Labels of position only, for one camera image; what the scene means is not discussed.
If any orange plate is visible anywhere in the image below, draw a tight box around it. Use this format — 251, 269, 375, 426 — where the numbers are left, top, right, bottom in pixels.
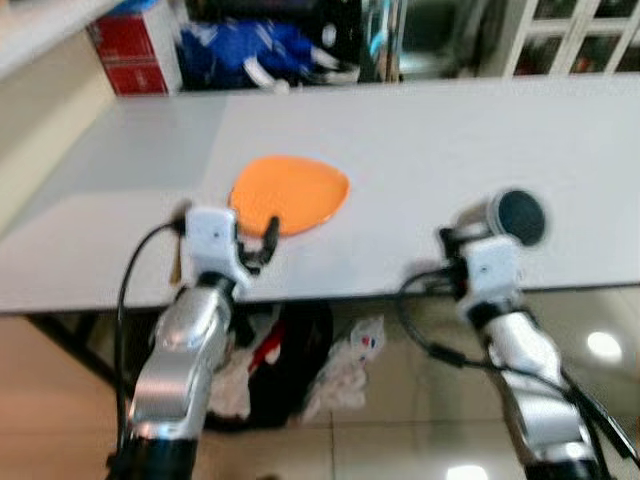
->
227, 154, 352, 239

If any grey blue cup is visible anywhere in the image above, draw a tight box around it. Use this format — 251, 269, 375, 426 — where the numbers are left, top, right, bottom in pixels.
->
455, 187, 550, 250

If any black bin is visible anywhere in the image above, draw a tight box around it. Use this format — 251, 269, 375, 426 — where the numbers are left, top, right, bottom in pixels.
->
208, 299, 337, 433

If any white crumpled plastic bag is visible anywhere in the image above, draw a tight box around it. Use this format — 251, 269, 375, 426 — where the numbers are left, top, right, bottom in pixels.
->
207, 308, 283, 421

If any white printed plastic bag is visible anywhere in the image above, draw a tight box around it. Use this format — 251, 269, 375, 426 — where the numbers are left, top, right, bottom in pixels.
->
302, 314, 387, 423

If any blue bag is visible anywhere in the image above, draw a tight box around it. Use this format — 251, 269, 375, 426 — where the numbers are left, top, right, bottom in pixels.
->
178, 20, 359, 94

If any black table leg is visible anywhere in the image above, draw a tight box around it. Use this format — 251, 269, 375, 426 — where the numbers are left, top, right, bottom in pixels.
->
27, 312, 117, 389

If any red cardboard box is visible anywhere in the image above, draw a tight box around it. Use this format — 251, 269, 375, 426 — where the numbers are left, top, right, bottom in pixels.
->
87, 3, 184, 98

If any white glass door cabinet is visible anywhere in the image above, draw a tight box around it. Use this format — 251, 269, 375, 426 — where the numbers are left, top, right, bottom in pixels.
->
478, 0, 640, 80

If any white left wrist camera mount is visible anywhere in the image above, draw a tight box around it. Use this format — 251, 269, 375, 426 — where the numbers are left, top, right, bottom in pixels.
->
184, 205, 253, 293

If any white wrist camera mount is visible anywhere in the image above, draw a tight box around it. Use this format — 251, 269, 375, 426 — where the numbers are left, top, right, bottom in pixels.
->
455, 235, 524, 313
184, 205, 253, 293

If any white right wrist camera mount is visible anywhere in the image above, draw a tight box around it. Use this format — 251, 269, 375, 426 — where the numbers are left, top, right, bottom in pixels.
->
455, 235, 524, 313

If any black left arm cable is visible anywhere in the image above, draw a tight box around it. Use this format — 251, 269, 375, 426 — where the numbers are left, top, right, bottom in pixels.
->
106, 217, 193, 473

